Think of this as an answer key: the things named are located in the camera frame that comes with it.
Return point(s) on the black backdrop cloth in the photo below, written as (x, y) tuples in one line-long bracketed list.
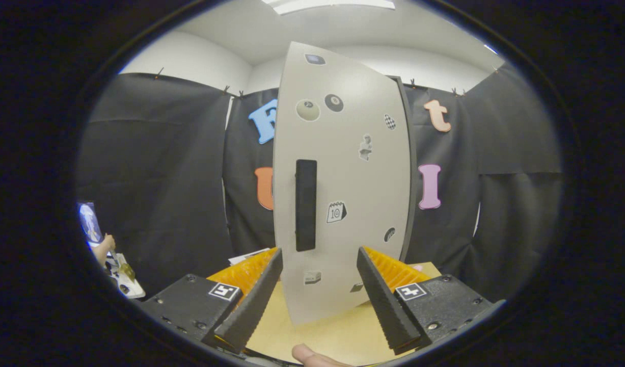
[(154, 178)]

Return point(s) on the white shoe cabinet door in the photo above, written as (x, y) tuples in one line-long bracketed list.
[(343, 178)]

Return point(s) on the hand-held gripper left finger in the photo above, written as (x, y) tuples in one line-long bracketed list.
[(251, 306)]

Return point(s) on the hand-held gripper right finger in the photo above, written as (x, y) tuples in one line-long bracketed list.
[(386, 306)]

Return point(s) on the computer screen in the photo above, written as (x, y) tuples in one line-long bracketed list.
[(89, 223)]

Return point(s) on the white side desk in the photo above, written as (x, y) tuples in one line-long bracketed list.
[(126, 278)]

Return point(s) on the ceiling light panel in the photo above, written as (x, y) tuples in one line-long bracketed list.
[(490, 49), (327, 5)]

